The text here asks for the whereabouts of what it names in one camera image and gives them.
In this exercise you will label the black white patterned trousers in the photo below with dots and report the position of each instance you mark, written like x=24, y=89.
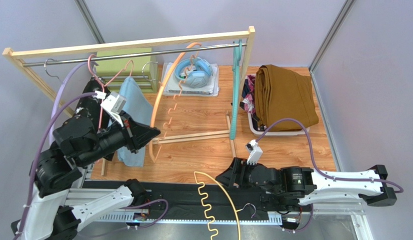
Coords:
x=90, y=107

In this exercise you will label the steel hanging rod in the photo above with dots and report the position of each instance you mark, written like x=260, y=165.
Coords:
x=135, y=55

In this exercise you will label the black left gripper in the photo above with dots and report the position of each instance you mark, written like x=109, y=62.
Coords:
x=138, y=135

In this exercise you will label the pink camouflage trousers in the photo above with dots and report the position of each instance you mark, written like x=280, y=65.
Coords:
x=248, y=100

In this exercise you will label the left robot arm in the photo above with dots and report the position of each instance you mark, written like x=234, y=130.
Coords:
x=77, y=145

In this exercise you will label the light blue trousers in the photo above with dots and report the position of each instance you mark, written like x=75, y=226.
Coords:
x=140, y=110

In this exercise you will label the wooden clothes rack frame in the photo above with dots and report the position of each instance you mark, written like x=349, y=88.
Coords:
x=17, y=58

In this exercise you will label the teal clothes hanger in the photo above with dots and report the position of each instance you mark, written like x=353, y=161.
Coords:
x=237, y=55

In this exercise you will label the white notebook stack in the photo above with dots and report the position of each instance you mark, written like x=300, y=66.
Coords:
x=209, y=90

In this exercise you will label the green box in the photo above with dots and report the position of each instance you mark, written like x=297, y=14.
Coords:
x=143, y=70

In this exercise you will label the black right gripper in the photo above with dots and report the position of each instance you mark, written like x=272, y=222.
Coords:
x=237, y=173

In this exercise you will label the brown trousers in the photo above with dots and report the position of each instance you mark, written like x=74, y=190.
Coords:
x=282, y=93

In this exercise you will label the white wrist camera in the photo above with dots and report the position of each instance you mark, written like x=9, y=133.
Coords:
x=112, y=104
x=255, y=152

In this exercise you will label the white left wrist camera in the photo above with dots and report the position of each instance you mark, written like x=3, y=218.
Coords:
x=112, y=104

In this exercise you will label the white plastic laundry basket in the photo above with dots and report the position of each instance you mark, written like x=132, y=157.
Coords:
x=257, y=133

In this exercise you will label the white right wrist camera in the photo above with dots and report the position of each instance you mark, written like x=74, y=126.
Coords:
x=255, y=152

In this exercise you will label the yellow clothes hanger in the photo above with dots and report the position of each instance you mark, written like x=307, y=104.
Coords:
x=209, y=200

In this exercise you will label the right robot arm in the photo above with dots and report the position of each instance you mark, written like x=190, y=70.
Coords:
x=297, y=188

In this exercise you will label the light blue headphones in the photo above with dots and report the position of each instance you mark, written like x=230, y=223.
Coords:
x=196, y=79

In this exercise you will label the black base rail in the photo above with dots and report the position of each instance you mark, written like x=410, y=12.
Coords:
x=184, y=202

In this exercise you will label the pink clothes hanger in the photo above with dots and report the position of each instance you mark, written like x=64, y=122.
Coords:
x=103, y=85

